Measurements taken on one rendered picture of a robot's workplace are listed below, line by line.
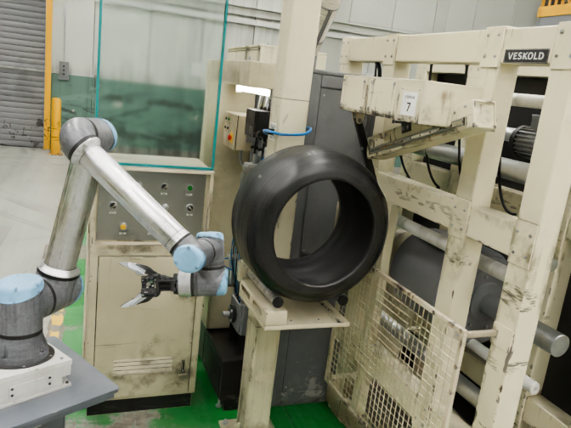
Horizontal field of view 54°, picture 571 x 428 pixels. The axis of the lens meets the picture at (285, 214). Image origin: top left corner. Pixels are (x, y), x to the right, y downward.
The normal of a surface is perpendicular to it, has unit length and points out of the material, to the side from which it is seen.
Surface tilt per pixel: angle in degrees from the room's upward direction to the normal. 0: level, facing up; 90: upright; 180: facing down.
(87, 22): 90
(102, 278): 90
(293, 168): 51
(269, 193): 68
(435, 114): 90
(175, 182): 90
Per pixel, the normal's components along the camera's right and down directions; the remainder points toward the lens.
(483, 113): 0.36, -0.06
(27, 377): 0.73, 0.24
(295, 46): 0.35, 0.25
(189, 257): -0.20, 0.19
